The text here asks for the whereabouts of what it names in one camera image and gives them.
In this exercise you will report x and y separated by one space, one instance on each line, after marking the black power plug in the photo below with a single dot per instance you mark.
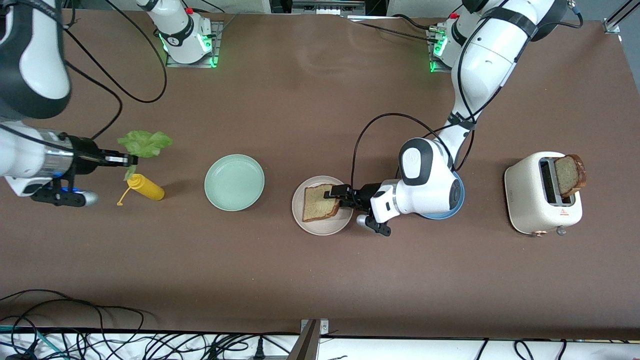
259 349

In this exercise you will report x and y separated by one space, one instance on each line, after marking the mint green plate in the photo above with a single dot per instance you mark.
234 182

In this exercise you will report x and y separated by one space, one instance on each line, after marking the grey metal beam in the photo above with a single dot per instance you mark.
305 345

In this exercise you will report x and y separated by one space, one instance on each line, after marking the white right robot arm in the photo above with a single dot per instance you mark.
30 60

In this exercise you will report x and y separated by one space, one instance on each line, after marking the beige plate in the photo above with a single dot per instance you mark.
320 227

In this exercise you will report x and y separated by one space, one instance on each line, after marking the aluminium profile bar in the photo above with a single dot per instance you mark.
612 24

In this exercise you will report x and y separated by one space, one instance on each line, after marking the brown toasted bread slice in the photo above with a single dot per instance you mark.
317 204
570 175

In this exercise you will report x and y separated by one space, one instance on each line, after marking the grey left arm base plate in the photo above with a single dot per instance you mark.
442 70

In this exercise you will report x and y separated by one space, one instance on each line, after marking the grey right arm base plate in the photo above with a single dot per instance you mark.
218 35

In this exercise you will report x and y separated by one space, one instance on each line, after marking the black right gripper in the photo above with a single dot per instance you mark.
84 154

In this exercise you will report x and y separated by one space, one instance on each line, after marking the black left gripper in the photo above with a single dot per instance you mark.
368 194

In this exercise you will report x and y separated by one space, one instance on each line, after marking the green lettuce leaf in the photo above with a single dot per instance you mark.
145 142

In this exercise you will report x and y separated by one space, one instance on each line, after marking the yellow mustard squeeze bottle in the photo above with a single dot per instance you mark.
147 189

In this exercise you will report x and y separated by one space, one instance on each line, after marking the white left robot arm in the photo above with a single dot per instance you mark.
487 60

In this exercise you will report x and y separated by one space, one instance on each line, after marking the blue plate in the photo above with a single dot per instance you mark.
442 216

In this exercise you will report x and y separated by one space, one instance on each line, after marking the small silver table bracket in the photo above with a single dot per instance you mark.
322 326

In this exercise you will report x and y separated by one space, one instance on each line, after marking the white two-slot toaster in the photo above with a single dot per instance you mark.
525 195

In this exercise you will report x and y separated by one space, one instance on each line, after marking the grey metal frame rail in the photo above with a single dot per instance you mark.
325 7

